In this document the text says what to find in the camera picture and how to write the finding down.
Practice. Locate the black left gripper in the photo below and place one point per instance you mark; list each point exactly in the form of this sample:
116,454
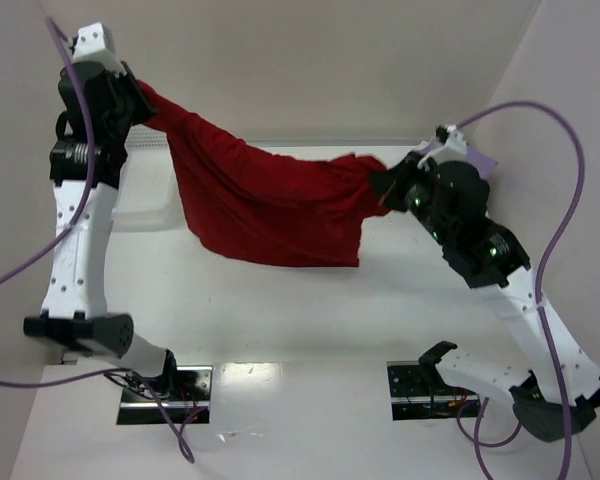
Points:
131,93

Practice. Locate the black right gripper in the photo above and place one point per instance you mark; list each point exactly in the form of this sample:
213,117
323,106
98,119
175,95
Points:
397,182

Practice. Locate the red t-shirt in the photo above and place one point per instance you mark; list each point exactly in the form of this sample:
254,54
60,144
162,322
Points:
248,204

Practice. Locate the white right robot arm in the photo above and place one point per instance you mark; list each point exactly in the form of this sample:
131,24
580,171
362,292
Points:
558,394

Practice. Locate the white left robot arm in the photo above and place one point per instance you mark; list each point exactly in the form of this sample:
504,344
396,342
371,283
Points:
74,314

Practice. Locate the folded purple t-shirt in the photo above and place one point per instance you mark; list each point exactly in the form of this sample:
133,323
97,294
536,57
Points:
484,164

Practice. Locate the white plastic laundry basket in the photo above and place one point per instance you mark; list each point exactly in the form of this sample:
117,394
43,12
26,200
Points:
148,199

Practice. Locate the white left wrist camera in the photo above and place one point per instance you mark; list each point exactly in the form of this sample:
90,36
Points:
93,42

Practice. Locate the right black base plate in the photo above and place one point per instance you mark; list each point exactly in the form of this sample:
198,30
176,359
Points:
412,399

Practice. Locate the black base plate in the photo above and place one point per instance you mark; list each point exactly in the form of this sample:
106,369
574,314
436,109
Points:
412,399
190,399

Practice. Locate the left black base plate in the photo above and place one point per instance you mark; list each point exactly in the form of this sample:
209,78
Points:
190,399

